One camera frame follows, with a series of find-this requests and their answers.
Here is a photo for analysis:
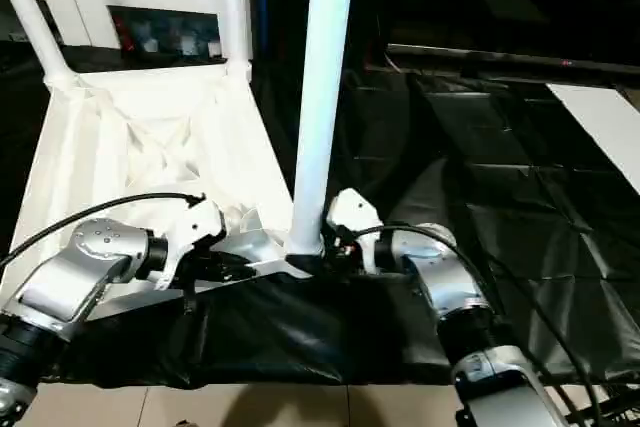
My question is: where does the white plastic table top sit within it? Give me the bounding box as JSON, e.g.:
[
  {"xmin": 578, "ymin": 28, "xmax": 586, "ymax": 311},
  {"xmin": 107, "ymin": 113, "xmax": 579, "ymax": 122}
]
[{"xmin": 0, "ymin": 62, "xmax": 323, "ymax": 324}]

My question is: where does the white plastic table leg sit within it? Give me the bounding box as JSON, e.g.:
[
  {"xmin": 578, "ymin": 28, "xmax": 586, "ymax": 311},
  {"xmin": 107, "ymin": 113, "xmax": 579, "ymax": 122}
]
[
  {"xmin": 285, "ymin": 0, "xmax": 359, "ymax": 258},
  {"xmin": 0, "ymin": 0, "xmax": 80, "ymax": 90},
  {"xmin": 219, "ymin": 0, "xmax": 254, "ymax": 80}
]

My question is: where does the black plastic mat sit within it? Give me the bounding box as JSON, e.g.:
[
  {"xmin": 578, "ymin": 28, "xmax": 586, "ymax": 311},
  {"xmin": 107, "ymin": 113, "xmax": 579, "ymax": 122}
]
[{"xmin": 0, "ymin": 42, "xmax": 640, "ymax": 388}]

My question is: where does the white flat board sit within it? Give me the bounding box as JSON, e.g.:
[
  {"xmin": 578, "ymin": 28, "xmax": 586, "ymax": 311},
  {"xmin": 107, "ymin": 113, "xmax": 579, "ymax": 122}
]
[{"xmin": 548, "ymin": 84, "xmax": 640, "ymax": 195}]

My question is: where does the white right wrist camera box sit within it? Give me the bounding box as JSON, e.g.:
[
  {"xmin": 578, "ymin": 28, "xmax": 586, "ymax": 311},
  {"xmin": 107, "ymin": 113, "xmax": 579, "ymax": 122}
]
[{"xmin": 327, "ymin": 188, "xmax": 385, "ymax": 274}]

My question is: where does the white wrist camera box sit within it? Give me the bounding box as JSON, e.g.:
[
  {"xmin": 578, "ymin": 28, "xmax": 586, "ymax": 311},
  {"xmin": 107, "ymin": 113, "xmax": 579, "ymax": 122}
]
[
  {"xmin": 327, "ymin": 188, "xmax": 385, "ymax": 274},
  {"xmin": 158, "ymin": 196, "xmax": 229, "ymax": 291}
]

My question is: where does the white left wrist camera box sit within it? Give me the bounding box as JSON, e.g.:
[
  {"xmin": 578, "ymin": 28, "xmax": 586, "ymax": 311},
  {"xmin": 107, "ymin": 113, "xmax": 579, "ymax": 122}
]
[{"xmin": 158, "ymin": 196, "xmax": 229, "ymax": 291}]

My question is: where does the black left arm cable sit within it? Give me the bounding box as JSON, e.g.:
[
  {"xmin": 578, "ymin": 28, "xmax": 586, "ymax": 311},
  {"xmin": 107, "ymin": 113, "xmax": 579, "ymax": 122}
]
[{"xmin": 0, "ymin": 192, "xmax": 207, "ymax": 270}]

